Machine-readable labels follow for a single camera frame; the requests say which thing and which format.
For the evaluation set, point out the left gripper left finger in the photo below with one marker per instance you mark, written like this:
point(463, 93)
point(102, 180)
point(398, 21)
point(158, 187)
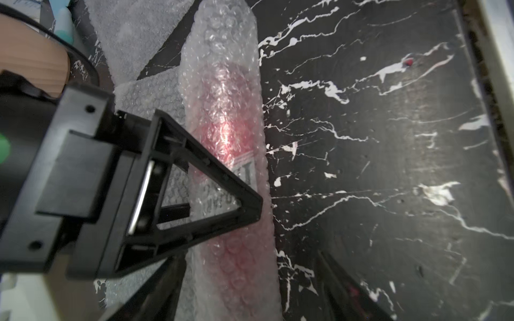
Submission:
point(158, 297)

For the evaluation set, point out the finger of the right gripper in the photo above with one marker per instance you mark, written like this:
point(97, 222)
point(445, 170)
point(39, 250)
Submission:
point(145, 231)

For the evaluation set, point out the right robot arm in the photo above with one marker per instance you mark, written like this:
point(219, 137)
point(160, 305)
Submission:
point(75, 171)

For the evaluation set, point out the bubble wrap sheet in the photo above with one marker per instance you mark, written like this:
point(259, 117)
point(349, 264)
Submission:
point(223, 31)
point(132, 32)

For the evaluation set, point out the potted green plant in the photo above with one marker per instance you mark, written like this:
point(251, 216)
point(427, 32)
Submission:
point(41, 61)

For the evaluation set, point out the teal garden trowel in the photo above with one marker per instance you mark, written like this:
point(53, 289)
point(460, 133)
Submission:
point(64, 27)

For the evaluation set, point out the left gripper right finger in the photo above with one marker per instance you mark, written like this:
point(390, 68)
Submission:
point(343, 298)

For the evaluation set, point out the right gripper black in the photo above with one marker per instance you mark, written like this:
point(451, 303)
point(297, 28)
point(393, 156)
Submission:
point(64, 181)

